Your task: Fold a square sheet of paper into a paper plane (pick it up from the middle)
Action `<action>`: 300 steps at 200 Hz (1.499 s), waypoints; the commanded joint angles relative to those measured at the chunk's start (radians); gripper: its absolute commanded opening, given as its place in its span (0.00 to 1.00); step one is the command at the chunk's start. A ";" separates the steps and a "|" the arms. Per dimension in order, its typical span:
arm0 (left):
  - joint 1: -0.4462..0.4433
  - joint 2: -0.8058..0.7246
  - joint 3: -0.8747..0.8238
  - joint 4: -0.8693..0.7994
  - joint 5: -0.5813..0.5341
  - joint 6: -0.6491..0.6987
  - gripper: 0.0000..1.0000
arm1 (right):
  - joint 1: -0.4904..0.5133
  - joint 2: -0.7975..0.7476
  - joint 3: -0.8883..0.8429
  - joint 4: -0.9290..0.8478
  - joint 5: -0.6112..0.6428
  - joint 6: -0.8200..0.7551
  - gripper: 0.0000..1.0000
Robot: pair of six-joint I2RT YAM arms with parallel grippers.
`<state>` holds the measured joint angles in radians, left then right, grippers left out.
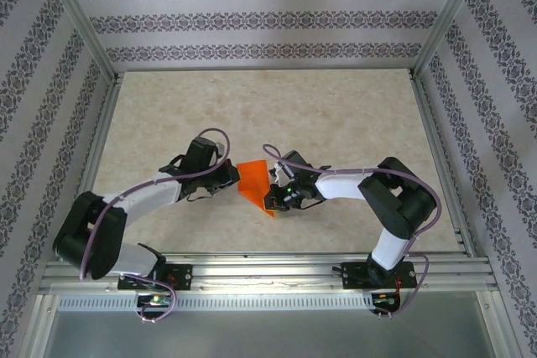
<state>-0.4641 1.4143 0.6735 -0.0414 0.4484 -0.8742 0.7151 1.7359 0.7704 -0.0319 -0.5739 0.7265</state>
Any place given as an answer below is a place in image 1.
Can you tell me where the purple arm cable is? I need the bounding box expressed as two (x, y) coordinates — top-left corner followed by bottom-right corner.
(262, 143), (442, 322)
(79, 127), (232, 325)

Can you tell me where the slotted grey cable duct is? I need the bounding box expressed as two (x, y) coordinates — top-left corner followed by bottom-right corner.
(56, 293), (374, 312)

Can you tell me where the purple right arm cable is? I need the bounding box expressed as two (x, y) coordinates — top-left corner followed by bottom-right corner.
(262, 143), (442, 322)

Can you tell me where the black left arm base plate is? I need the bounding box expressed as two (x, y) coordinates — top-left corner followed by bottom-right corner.
(118, 263), (194, 292)

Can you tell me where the orange square paper sheet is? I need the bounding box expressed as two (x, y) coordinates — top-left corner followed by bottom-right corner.
(236, 158), (280, 219)

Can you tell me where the aluminium frame side rail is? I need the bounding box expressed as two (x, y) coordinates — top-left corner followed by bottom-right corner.
(60, 72), (125, 261)
(409, 67), (478, 257)

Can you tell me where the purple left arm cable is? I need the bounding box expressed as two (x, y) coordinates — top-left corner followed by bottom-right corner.
(79, 127), (232, 325)

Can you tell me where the aluminium frame post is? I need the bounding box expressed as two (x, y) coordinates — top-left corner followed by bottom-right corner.
(35, 0), (119, 85)
(412, 0), (491, 80)

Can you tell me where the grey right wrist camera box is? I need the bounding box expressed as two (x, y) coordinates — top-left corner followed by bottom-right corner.
(269, 161), (295, 185)

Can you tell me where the thin black left gripper cable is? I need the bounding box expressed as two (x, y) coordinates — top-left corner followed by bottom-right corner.
(186, 189), (223, 205)

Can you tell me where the grey metal sheet panel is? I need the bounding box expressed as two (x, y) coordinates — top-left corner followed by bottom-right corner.
(41, 309), (494, 358)

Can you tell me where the wide aluminium base rail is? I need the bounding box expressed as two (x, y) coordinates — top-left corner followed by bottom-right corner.
(39, 253), (498, 297)

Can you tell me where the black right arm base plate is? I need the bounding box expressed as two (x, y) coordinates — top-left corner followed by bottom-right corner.
(341, 260), (417, 291)

